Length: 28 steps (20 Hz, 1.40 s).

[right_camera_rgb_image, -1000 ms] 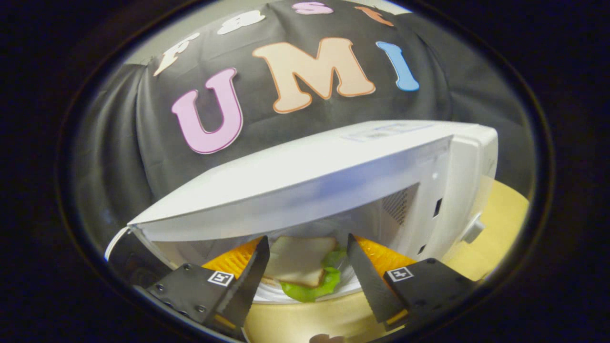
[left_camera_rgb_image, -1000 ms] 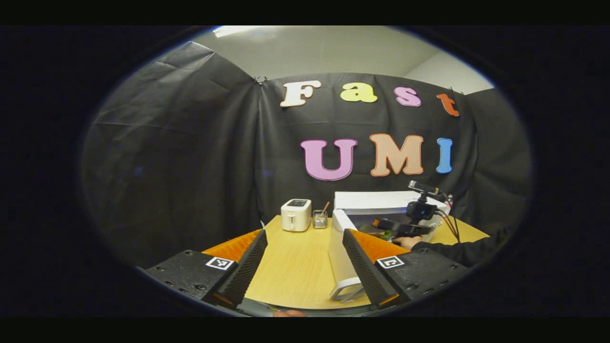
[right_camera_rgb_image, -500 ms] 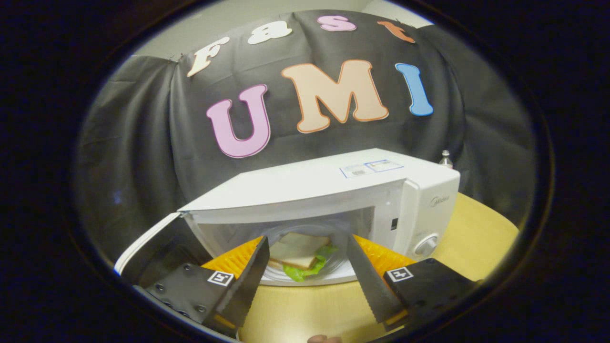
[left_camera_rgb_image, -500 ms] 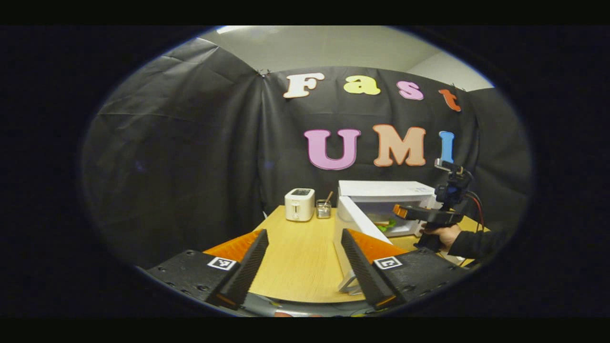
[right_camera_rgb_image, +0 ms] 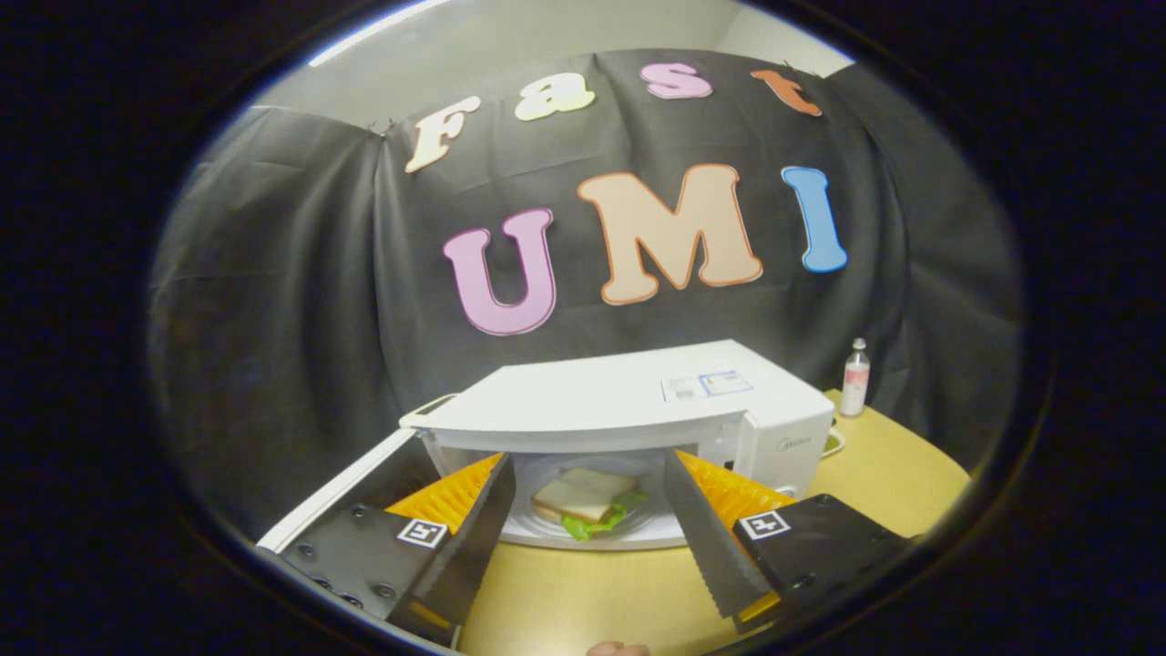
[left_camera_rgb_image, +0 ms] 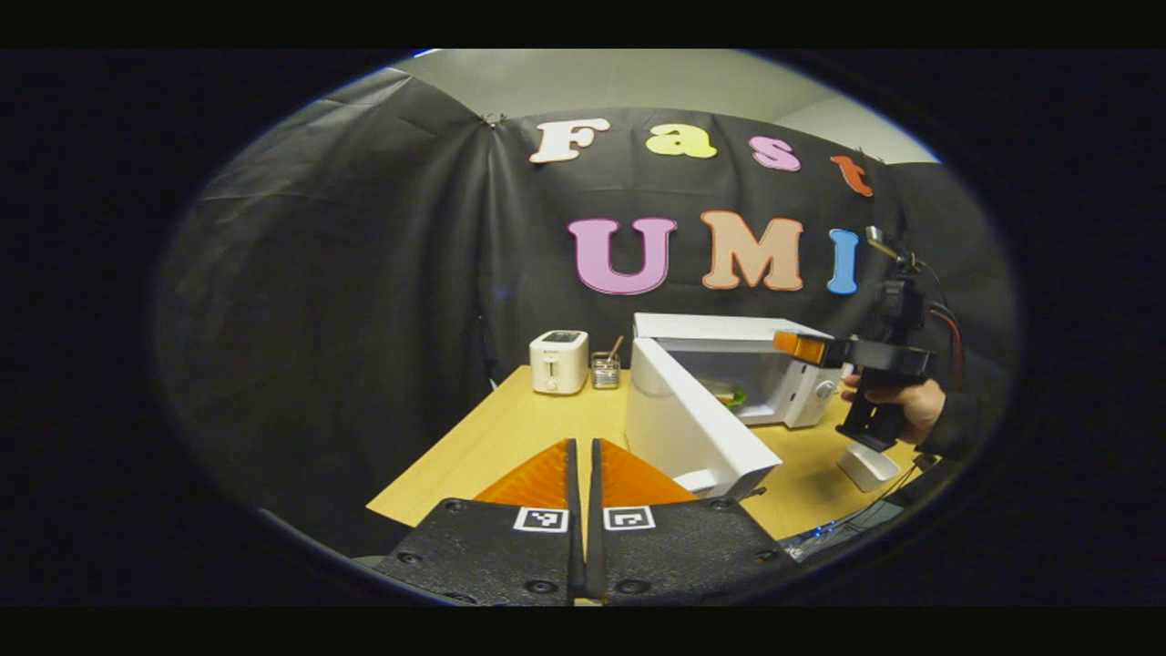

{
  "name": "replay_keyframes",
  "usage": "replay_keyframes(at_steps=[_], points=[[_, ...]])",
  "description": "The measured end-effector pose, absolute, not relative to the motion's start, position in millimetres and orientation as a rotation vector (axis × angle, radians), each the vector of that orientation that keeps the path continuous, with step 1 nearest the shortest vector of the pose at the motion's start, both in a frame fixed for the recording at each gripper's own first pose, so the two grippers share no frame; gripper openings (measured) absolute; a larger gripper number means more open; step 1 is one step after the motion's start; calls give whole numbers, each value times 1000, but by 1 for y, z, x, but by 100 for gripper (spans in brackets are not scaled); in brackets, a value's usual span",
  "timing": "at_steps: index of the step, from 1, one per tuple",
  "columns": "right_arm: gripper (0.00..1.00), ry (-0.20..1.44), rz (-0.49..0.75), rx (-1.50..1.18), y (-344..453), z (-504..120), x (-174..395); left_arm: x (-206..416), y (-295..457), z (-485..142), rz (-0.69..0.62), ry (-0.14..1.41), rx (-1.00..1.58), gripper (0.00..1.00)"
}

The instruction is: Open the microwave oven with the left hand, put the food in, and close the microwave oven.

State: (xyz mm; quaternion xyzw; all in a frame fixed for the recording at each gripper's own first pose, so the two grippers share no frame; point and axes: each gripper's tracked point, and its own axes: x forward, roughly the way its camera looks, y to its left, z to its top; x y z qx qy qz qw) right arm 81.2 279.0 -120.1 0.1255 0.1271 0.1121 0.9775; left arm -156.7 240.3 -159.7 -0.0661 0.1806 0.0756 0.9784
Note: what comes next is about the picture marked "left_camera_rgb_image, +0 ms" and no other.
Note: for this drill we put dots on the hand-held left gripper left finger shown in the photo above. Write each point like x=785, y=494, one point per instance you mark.
x=483, y=556

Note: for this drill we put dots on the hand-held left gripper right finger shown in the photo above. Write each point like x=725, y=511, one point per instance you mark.
x=683, y=556

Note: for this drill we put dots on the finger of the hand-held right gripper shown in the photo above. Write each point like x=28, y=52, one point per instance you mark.
x=802, y=348

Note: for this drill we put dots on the green lettuce leaf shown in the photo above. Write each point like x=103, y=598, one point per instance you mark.
x=736, y=397

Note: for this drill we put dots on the toast bread slice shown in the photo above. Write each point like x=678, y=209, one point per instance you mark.
x=715, y=390

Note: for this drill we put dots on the white microwave oven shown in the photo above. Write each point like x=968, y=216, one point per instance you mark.
x=692, y=437

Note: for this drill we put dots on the white food dish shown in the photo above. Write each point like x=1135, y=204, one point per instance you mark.
x=867, y=465

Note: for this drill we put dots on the glass jar with utensils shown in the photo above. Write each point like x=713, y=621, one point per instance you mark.
x=605, y=372

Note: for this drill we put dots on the white toaster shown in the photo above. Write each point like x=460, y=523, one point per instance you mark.
x=557, y=364

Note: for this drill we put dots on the black backdrop cloth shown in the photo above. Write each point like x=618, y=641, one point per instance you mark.
x=319, y=273

